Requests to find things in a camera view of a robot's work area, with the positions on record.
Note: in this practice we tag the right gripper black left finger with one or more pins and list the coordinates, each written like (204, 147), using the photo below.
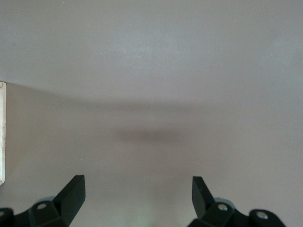
(71, 196)

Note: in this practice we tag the light wooden drawer cabinet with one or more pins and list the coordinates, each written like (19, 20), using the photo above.
(2, 132)

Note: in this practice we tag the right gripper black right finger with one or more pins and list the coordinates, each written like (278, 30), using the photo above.
(201, 198)

